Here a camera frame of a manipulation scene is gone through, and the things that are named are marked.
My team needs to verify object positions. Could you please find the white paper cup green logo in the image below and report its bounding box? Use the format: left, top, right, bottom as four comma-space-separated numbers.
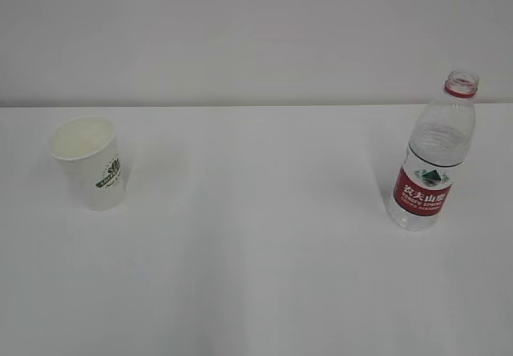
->
50, 116, 125, 211

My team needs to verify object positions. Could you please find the clear water bottle red label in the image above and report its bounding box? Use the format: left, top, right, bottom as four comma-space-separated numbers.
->
387, 70, 479, 231

